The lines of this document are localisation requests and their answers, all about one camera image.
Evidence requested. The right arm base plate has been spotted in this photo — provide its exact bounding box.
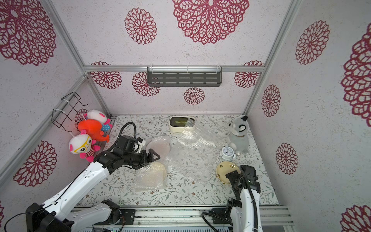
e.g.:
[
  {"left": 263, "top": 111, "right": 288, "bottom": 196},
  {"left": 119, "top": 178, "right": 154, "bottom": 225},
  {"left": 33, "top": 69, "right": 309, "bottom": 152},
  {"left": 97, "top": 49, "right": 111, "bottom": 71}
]
[{"left": 211, "top": 206, "right": 252, "bottom": 224}]

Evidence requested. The red octopus plush toy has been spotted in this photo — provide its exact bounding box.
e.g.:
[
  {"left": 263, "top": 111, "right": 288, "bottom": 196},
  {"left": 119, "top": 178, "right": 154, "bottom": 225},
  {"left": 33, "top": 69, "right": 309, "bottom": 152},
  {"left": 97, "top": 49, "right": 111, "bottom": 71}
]
[{"left": 78, "top": 119, "right": 110, "bottom": 143}]

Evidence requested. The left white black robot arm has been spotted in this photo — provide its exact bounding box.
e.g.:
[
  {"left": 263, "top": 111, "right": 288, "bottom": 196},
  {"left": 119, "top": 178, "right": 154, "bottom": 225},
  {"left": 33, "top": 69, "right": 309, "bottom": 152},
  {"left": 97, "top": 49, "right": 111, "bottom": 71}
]
[{"left": 26, "top": 149, "right": 160, "bottom": 232}]

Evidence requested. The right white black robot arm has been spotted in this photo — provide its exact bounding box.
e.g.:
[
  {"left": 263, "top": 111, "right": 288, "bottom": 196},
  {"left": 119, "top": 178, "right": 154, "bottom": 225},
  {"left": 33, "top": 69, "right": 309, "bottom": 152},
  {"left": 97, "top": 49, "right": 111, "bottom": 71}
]
[{"left": 226, "top": 165, "right": 263, "bottom": 232}]

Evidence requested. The grey metal wall shelf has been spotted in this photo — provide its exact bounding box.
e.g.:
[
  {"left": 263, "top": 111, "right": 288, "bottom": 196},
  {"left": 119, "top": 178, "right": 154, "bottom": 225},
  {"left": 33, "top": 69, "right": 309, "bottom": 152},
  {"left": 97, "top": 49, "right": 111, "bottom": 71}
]
[{"left": 147, "top": 66, "right": 223, "bottom": 87}]

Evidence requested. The cream box with dark lid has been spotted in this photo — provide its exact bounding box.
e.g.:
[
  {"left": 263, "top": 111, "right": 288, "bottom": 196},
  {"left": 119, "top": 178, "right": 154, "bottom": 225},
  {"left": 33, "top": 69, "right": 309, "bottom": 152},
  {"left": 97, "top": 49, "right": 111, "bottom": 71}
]
[{"left": 169, "top": 116, "right": 195, "bottom": 133}]

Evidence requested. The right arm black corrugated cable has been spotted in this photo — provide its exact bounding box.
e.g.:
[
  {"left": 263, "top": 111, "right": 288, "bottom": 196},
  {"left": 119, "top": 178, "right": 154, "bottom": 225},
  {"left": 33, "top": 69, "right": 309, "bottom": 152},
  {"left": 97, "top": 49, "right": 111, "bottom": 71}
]
[{"left": 201, "top": 171, "right": 259, "bottom": 232}]

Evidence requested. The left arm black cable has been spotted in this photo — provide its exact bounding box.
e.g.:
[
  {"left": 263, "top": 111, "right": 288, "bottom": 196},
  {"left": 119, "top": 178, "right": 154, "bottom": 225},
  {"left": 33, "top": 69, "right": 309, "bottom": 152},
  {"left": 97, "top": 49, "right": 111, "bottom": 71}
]
[{"left": 4, "top": 121, "right": 137, "bottom": 232}]

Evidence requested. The black wire wall basket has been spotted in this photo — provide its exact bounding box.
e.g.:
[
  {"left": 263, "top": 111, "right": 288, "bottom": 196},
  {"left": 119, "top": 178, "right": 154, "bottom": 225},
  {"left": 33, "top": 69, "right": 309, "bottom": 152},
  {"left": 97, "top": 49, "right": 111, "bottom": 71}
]
[{"left": 51, "top": 91, "right": 88, "bottom": 132}]

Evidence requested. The white pink plush top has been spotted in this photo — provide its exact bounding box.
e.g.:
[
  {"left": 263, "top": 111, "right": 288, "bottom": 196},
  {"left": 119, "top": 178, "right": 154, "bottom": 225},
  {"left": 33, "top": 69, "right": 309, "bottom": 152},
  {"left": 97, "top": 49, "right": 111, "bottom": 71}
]
[{"left": 83, "top": 110, "right": 113, "bottom": 132}]

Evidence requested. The grey raccoon plush toy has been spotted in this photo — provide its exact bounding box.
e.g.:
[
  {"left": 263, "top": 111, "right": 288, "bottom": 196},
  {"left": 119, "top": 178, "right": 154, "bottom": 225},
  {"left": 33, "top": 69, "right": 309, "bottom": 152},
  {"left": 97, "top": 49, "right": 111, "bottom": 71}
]
[{"left": 226, "top": 115, "right": 250, "bottom": 153}]

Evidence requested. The pink plate in bubble wrap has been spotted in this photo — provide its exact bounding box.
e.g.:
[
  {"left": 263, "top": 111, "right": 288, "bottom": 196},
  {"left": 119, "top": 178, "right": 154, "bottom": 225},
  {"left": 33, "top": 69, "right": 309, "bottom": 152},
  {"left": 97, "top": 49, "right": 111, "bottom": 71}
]
[{"left": 146, "top": 135, "right": 172, "bottom": 162}]

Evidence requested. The white plush with yellow glasses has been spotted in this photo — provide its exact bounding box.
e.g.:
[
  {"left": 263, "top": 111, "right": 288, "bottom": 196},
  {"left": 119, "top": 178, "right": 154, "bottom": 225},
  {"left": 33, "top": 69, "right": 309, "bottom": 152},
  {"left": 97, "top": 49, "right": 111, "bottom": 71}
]
[{"left": 69, "top": 130, "right": 100, "bottom": 162}]

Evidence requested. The cream dinner plate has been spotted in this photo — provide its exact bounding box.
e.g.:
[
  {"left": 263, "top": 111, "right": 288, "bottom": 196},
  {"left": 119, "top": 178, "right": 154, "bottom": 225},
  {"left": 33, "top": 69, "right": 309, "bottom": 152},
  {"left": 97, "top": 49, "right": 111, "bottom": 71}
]
[{"left": 216, "top": 161, "right": 241, "bottom": 184}]

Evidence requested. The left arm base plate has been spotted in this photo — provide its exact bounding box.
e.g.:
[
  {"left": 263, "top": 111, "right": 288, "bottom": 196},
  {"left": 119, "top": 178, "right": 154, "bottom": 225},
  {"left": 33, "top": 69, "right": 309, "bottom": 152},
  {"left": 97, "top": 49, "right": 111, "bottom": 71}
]
[{"left": 94, "top": 209, "right": 136, "bottom": 226}]

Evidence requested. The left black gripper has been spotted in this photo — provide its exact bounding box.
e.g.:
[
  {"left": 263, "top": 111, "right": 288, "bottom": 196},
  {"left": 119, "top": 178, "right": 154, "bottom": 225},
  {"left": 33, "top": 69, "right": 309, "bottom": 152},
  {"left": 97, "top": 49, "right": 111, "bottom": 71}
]
[{"left": 124, "top": 148, "right": 161, "bottom": 171}]

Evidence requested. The small white round clock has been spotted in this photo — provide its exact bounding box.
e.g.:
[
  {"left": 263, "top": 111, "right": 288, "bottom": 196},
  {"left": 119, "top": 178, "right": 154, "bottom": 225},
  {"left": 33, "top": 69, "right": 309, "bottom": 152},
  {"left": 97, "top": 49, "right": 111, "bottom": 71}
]
[{"left": 220, "top": 146, "right": 236, "bottom": 161}]

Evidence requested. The bubble wrap sheet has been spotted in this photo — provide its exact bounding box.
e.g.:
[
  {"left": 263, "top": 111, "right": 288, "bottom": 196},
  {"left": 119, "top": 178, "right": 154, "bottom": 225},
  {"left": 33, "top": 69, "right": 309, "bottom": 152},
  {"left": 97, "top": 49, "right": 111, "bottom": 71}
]
[{"left": 165, "top": 119, "right": 224, "bottom": 181}]

